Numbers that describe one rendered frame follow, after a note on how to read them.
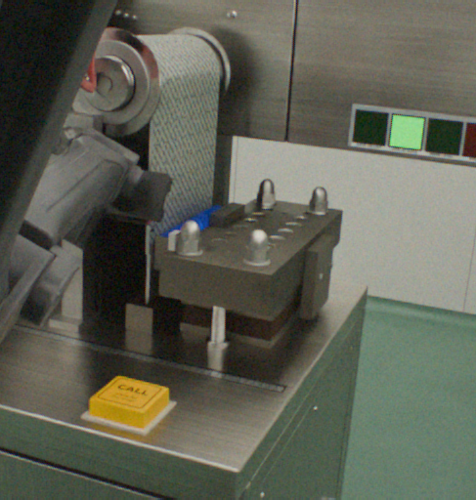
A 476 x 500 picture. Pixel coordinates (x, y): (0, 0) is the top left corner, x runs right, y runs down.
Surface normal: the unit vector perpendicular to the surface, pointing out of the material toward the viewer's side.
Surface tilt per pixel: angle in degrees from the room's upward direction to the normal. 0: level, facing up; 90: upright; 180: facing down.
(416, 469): 0
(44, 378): 0
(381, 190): 90
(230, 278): 90
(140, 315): 90
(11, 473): 90
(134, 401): 0
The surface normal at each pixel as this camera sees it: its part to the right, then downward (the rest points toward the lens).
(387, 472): 0.07, -0.95
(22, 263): 0.37, -0.45
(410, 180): -0.35, 0.25
